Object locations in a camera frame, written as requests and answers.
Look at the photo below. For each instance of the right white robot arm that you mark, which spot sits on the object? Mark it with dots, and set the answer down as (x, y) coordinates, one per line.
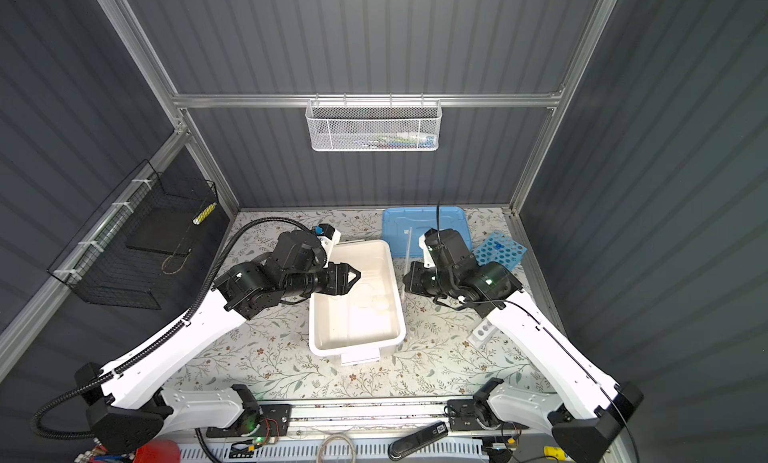
(587, 410)

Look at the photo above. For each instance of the white wire wall basket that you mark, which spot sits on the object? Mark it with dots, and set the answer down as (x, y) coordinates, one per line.
(378, 128)

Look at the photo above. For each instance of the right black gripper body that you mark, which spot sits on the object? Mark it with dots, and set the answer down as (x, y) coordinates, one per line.
(428, 281)

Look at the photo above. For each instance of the yellow bottle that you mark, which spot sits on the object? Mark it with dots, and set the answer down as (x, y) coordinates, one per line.
(555, 453)

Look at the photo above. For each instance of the white small tube rack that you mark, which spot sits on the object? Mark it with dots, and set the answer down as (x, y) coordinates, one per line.
(482, 334)

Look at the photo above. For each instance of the red pen cup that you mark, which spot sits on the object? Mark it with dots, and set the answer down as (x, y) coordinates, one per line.
(156, 451)

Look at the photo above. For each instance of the black handheld device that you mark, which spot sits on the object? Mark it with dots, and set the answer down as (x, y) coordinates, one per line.
(414, 442)

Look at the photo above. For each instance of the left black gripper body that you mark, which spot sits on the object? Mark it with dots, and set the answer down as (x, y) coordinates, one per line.
(330, 279)

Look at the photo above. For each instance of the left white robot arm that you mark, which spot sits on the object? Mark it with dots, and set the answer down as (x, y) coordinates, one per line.
(124, 403)

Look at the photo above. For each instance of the blue plastic bin lid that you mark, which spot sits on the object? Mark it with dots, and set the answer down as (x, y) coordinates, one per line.
(402, 227)

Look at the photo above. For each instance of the black wire wall basket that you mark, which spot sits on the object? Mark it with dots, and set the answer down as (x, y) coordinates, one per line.
(145, 252)

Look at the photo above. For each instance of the long glass stirring rod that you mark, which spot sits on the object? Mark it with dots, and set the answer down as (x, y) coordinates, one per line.
(406, 263)

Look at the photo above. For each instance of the white plastic storage bin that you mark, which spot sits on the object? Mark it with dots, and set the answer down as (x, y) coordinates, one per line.
(345, 329)

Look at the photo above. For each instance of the blue test tube rack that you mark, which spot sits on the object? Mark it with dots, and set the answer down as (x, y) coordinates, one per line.
(501, 248)

